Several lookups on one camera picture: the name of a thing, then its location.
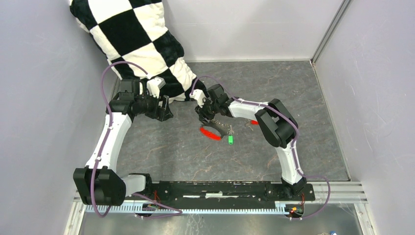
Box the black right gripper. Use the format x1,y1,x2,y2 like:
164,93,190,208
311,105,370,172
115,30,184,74
194,96,219,123

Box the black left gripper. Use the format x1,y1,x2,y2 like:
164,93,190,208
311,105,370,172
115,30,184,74
135,89,173,122

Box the silver keyring with red tool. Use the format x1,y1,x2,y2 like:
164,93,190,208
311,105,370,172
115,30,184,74
199,119,234,141

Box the green key tag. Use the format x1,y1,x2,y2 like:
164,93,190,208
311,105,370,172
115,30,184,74
228,135,233,145

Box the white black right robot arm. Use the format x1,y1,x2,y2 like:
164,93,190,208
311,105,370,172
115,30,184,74
190,84,307,200

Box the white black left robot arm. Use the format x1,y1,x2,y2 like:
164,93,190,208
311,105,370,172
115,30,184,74
73,77,173,206

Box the red tagged key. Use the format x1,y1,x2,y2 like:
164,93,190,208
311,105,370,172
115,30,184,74
245,119,258,131

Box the black white checkered pillow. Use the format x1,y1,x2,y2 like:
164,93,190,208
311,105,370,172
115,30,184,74
69,0,207,101

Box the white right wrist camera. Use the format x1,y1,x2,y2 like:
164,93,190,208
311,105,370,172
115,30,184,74
190,89,206,108

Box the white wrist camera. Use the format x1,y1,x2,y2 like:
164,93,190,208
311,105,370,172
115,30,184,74
146,77,166,98
190,89,206,108

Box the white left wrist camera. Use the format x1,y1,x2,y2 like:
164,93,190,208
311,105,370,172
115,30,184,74
146,77,166,98

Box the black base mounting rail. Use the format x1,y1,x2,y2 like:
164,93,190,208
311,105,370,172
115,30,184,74
142,181,316,210

